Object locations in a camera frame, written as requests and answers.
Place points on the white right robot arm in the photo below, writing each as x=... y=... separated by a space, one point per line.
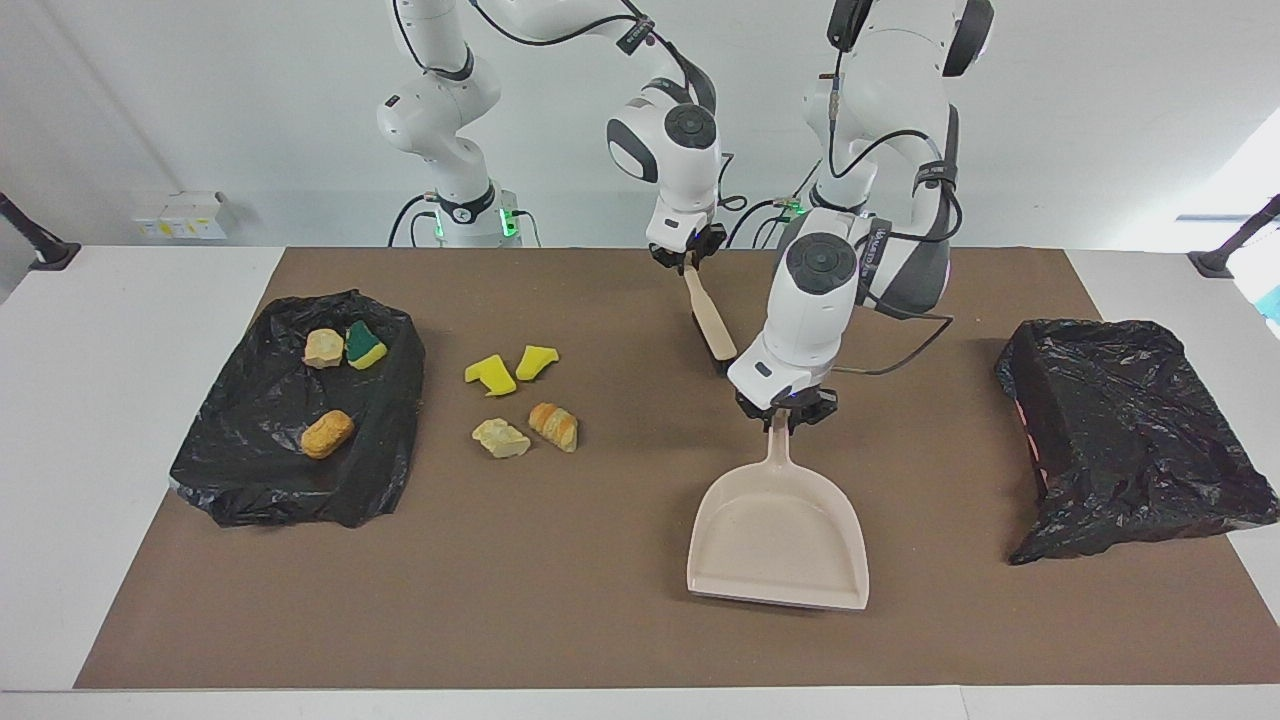
x=680 y=180

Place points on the golden brown bread roll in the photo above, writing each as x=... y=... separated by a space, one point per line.
x=327 y=434

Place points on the pale round bun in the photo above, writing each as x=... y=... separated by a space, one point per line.
x=323 y=349

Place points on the black bag lined pink bin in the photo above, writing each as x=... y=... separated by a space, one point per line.
x=1130 y=430

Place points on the orange striped croissant toy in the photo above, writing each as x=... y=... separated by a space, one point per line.
x=555 y=427

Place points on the beige plastic dustpan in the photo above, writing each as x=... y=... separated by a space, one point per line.
x=780 y=540

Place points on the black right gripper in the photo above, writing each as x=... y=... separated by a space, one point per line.
x=712 y=240

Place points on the large yellow sponge piece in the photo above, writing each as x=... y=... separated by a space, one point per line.
x=492 y=376

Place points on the yellow green scrub sponge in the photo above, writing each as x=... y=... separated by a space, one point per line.
x=366 y=346

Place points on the teal plastic object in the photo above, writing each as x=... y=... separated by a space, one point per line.
x=1272 y=305

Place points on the black clamp stand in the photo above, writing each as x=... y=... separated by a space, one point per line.
x=1215 y=262
x=50 y=252

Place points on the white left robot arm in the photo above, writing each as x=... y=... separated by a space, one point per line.
x=810 y=320

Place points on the small yellow sponge piece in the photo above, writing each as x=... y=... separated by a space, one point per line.
x=535 y=361

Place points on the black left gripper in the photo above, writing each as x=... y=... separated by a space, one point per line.
x=790 y=408

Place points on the white wall socket box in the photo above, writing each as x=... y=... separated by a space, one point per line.
x=180 y=216

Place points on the pale bread piece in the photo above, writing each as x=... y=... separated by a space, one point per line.
x=500 y=438

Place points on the brown table mat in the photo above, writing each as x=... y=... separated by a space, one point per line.
x=640 y=640

